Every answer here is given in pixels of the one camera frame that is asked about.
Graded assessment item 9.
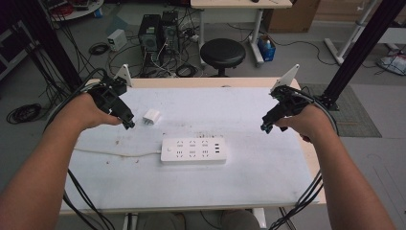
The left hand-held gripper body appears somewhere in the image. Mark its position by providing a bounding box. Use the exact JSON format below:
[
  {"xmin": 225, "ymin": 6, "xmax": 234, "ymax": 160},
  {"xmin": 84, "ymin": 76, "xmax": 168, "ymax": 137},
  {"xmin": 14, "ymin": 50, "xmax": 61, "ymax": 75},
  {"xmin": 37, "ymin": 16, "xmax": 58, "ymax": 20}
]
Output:
[{"xmin": 87, "ymin": 63, "xmax": 135, "ymax": 123}]

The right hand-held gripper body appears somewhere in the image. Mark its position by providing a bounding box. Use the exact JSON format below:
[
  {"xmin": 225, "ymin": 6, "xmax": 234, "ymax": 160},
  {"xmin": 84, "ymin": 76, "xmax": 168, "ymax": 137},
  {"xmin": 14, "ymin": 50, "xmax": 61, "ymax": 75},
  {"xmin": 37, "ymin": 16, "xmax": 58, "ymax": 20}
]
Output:
[{"xmin": 261, "ymin": 63, "xmax": 316, "ymax": 127}]

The person's right hand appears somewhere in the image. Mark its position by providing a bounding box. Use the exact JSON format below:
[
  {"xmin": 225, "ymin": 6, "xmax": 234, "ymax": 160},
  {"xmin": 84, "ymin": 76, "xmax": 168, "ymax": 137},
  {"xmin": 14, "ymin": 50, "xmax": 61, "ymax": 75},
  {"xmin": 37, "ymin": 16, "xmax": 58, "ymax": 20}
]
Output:
[{"xmin": 274, "ymin": 103, "xmax": 333, "ymax": 144}]

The person's left hand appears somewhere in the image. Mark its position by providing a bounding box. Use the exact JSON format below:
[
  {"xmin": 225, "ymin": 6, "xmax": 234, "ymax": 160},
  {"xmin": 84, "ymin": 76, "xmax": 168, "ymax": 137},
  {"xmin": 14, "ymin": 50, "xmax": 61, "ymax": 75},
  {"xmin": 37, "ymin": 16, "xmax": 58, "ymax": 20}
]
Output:
[{"xmin": 59, "ymin": 92, "xmax": 124, "ymax": 134}]

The white charger plug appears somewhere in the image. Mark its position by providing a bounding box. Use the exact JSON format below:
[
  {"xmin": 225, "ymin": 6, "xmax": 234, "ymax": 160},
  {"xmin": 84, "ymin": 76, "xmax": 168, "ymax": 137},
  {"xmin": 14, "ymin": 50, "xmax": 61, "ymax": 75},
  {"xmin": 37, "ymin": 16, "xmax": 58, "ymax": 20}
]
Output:
[{"xmin": 142, "ymin": 108, "xmax": 162, "ymax": 126}]

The blue box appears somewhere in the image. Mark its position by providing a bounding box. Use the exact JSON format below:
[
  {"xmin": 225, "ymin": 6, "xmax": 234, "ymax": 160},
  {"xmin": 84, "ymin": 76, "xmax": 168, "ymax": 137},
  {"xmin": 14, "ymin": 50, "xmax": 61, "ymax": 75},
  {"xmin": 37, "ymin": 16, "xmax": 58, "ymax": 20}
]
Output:
[{"xmin": 257, "ymin": 34, "xmax": 277, "ymax": 63}]

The white power supply box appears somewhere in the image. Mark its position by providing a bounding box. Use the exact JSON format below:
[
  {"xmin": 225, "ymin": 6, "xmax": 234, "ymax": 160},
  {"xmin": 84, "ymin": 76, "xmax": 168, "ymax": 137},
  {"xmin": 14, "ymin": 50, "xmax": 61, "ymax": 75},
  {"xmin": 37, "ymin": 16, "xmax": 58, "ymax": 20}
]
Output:
[{"xmin": 106, "ymin": 28, "xmax": 128, "ymax": 53}]

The white power strip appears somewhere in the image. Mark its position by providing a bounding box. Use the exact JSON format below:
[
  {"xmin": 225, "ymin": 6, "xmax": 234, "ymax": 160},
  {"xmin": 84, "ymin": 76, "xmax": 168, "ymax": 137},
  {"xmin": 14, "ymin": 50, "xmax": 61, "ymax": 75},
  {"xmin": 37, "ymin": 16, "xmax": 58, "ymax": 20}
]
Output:
[{"xmin": 160, "ymin": 136, "xmax": 228, "ymax": 165}]

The grey floor mat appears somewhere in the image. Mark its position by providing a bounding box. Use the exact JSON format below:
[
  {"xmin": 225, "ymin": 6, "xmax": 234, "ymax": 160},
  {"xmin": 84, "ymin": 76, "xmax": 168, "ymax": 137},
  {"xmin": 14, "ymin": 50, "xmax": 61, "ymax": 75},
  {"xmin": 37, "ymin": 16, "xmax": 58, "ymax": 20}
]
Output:
[{"xmin": 300, "ymin": 82, "xmax": 383, "ymax": 139}]

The black computer tower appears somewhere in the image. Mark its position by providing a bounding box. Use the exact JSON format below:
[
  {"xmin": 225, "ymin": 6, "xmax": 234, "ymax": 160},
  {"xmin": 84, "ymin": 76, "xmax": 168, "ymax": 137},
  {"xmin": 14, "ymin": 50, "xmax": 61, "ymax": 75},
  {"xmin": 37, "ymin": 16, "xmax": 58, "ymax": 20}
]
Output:
[
  {"xmin": 161, "ymin": 10, "xmax": 180, "ymax": 56},
  {"xmin": 137, "ymin": 13, "xmax": 163, "ymax": 77}
]

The black round stool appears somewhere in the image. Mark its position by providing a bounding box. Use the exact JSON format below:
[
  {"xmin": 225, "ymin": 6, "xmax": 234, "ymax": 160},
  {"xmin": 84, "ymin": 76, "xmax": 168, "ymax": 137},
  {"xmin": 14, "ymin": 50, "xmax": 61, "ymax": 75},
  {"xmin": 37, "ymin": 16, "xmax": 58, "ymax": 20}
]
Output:
[{"xmin": 199, "ymin": 37, "xmax": 247, "ymax": 78}]

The black metal stand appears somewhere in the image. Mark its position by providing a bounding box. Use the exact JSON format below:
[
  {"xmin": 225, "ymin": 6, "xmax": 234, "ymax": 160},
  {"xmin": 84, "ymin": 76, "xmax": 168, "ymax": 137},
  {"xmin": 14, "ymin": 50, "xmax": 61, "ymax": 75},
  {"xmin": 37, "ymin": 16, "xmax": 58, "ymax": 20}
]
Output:
[
  {"xmin": 318, "ymin": 0, "xmax": 406, "ymax": 112},
  {"xmin": 18, "ymin": 0, "xmax": 83, "ymax": 94}
]

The brown cardboard box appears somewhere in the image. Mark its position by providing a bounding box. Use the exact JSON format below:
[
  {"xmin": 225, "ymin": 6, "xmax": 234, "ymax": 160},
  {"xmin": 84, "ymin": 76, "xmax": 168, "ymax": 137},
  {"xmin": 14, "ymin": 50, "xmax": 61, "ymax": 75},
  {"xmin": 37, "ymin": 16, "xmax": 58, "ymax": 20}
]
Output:
[{"xmin": 262, "ymin": 0, "xmax": 321, "ymax": 34}]

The white table mat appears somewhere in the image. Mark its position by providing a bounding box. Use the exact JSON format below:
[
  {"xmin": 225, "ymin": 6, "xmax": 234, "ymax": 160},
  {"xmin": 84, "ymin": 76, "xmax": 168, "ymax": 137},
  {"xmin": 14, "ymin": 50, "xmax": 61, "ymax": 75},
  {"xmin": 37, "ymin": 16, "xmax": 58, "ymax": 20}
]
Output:
[{"xmin": 60, "ymin": 86, "xmax": 320, "ymax": 214}]

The round white table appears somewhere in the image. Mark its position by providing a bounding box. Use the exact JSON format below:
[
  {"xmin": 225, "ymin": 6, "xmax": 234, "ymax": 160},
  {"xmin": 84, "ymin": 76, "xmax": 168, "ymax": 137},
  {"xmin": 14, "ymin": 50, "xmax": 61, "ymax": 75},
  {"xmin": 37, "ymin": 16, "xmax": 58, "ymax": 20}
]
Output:
[{"xmin": 43, "ymin": 0, "xmax": 105, "ymax": 22}]

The white desk with wooden top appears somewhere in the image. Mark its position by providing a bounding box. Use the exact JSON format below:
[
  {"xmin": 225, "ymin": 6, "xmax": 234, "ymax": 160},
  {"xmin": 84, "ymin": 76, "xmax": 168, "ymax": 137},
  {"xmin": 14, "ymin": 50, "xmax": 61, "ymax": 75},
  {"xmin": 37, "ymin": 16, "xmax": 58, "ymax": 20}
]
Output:
[{"xmin": 190, "ymin": 0, "xmax": 294, "ymax": 67}]

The white plastic bag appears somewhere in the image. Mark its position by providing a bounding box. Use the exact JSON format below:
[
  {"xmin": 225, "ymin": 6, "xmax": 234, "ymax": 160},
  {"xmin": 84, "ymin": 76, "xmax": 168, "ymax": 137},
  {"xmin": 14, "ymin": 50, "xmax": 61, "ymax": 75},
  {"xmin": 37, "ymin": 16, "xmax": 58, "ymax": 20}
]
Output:
[{"xmin": 375, "ymin": 53, "xmax": 406, "ymax": 77}]

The white power strip cable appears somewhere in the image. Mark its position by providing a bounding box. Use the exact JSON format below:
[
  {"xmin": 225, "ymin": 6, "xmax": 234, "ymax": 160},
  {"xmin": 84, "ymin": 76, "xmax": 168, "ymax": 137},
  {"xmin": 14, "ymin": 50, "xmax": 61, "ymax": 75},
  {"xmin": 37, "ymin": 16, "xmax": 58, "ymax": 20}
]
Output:
[{"xmin": 74, "ymin": 147, "xmax": 163, "ymax": 158}]

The coiled black cable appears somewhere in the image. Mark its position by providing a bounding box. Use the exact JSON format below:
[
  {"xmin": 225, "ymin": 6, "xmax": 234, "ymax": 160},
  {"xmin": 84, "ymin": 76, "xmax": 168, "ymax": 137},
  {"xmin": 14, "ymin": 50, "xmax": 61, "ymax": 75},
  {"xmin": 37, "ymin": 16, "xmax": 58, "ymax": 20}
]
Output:
[
  {"xmin": 88, "ymin": 41, "xmax": 110, "ymax": 57},
  {"xmin": 174, "ymin": 63, "xmax": 199, "ymax": 79},
  {"xmin": 6, "ymin": 103, "xmax": 43, "ymax": 126}
]

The black gripper cable bundle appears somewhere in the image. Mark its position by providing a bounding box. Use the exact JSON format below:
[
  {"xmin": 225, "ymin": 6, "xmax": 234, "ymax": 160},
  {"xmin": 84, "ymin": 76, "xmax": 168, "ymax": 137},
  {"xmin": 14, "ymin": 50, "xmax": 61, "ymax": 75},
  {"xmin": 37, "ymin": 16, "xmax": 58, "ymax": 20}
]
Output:
[
  {"xmin": 43, "ymin": 67, "xmax": 117, "ymax": 230},
  {"xmin": 268, "ymin": 86, "xmax": 340, "ymax": 230}
]

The white metal desk frame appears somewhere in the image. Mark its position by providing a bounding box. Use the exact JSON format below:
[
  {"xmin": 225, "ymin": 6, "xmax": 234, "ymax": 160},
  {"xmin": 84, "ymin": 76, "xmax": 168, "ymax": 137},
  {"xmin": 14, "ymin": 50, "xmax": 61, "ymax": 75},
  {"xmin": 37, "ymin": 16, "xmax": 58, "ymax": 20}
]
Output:
[{"xmin": 323, "ymin": 0, "xmax": 406, "ymax": 66}]

